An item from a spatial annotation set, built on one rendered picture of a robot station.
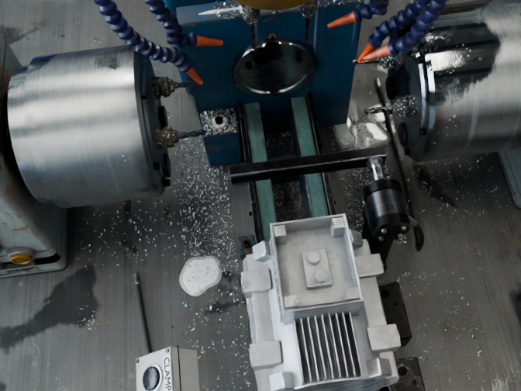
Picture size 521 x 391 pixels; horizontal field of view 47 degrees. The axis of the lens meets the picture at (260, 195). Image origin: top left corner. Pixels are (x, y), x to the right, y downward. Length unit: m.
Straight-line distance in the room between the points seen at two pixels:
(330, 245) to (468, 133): 0.30
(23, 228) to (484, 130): 0.75
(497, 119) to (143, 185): 0.55
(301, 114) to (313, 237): 0.39
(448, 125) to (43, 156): 0.60
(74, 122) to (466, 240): 0.73
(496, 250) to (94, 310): 0.75
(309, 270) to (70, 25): 0.96
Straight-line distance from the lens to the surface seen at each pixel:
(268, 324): 0.82
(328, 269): 0.78
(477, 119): 0.97
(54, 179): 0.95
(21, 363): 1.18
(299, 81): 1.12
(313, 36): 1.05
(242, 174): 0.96
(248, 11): 0.82
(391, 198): 0.93
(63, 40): 1.52
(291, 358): 0.80
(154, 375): 0.81
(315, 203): 1.05
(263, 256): 0.83
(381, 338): 0.82
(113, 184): 0.95
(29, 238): 1.10
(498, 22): 1.00
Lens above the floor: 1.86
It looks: 63 degrees down
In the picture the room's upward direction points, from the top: 5 degrees counter-clockwise
